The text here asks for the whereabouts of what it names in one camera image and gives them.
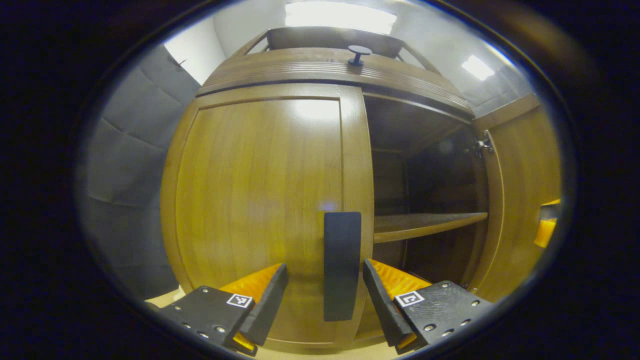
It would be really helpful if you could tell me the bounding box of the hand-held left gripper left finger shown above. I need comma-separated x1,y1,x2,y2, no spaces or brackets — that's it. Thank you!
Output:
162,263,289,357

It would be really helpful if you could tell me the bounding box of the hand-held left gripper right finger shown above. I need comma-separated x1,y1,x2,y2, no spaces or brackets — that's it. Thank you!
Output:
362,258,493,356

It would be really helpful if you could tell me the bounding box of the wooden cabinet door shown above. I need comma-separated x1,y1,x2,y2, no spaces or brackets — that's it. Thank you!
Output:
160,82,376,351
467,92,563,304

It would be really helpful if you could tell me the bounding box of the black door handle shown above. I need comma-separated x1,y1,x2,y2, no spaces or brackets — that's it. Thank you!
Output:
323,211,362,322

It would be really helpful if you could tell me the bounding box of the wooden double-door shoe cabinet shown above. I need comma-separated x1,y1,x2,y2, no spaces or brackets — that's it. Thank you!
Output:
195,26,493,348

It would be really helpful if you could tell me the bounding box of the metal door hinge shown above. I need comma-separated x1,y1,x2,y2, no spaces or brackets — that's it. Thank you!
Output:
470,130,497,161

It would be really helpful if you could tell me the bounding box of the wooden cabinet drawer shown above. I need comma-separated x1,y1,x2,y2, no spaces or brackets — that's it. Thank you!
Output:
196,47,476,120

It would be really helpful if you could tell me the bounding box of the wooden inner shelf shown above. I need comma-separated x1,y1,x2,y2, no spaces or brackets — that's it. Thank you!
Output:
372,212,489,244

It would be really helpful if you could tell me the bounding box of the small ceiling light panel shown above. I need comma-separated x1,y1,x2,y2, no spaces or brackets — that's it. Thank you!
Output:
460,54,496,82

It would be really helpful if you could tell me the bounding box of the black round drawer knob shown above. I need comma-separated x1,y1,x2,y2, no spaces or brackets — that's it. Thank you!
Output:
347,45,373,67

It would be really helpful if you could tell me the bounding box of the large ceiling light panel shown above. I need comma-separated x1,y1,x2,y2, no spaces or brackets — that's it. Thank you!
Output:
285,0,398,35

